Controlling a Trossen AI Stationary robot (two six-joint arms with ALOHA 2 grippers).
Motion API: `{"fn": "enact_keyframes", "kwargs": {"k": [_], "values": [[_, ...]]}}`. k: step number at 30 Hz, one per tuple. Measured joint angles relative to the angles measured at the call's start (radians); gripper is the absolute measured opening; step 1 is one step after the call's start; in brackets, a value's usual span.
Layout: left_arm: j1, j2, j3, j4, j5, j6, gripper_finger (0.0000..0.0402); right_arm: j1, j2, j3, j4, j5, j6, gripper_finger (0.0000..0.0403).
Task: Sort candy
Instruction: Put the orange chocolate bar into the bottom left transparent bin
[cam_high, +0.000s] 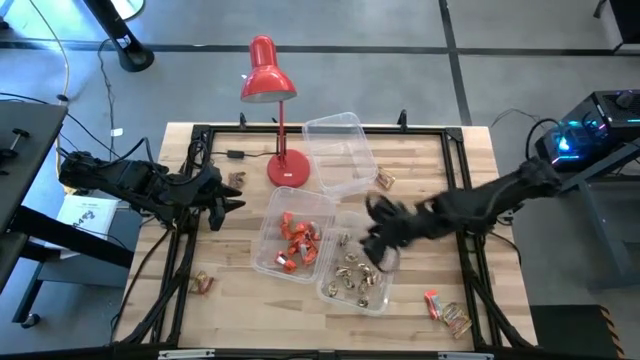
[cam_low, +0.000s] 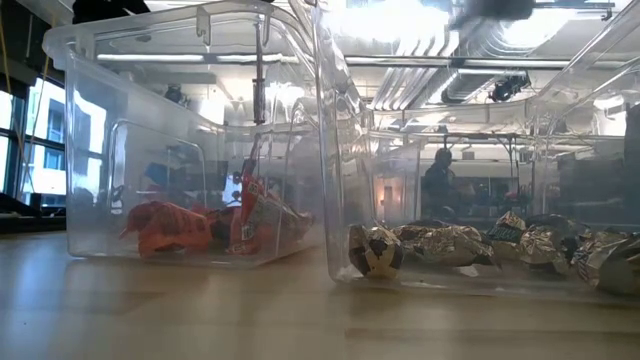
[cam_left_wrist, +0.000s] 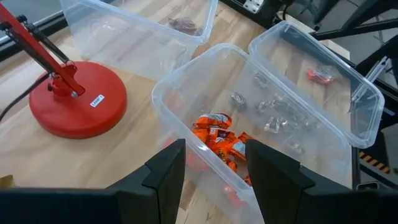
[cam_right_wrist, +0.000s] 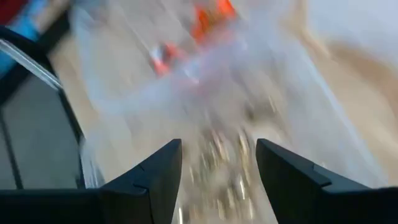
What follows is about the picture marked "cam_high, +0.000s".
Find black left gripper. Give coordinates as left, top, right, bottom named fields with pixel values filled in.
left=182, top=166, right=247, bottom=216

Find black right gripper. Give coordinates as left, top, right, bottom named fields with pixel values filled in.
left=359, top=194, right=446, bottom=274

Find clear plastic bin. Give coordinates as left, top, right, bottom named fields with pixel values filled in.
left=251, top=185, right=337, bottom=285
left=315, top=210, right=396, bottom=317
left=302, top=111, right=380, bottom=199

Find gold and red candy pack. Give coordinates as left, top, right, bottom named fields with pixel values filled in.
left=189, top=271, right=215, bottom=296

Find large gold candy pack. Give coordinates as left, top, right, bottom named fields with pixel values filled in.
left=442, top=301, right=474, bottom=340

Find red desk lamp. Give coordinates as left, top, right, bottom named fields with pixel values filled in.
left=239, top=34, right=312, bottom=189

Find white booklet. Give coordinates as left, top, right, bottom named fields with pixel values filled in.
left=55, top=193, right=121, bottom=241

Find black stand leg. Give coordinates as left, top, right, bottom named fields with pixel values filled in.
left=82, top=0, right=155, bottom=74

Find black desk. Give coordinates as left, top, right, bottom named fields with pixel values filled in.
left=0, top=99, right=136, bottom=329

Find black case yellow hazard stripes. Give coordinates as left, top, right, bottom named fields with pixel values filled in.
left=529, top=303, right=626, bottom=360

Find grey metal stand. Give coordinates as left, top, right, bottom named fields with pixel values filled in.
left=559, top=149, right=640, bottom=291

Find black computer with RGB lights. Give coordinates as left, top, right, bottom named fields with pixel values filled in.
left=534, top=88, right=640, bottom=174

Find black cabinet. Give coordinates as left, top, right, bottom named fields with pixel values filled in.
left=594, top=0, right=640, bottom=54

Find black lamp cord with switch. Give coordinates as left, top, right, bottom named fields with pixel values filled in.
left=209, top=148, right=281, bottom=161

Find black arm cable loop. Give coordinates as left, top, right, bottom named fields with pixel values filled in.
left=187, top=139, right=211, bottom=171

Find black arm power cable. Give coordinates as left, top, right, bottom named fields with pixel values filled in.
left=109, top=224, right=174, bottom=331

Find black aluminium frame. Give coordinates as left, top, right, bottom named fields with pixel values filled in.
left=112, top=123, right=539, bottom=351

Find silver metal bracket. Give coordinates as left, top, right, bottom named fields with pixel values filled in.
left=157, top=348, right=216, bottom=360
left=437, top=351, right=495, bottom=360

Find black floor cable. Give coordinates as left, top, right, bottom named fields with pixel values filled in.
left=97, top=39, right=119, bottom=146

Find black computer cable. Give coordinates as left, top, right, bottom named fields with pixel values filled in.
left=524, top=117, right=561, bottom=161

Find yellow cable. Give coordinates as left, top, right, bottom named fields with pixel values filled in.
left=28, top=0, right=71, bottom=101

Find black T-handle tool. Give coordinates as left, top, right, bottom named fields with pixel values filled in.
left=8, top=128, right=30, bottom=151

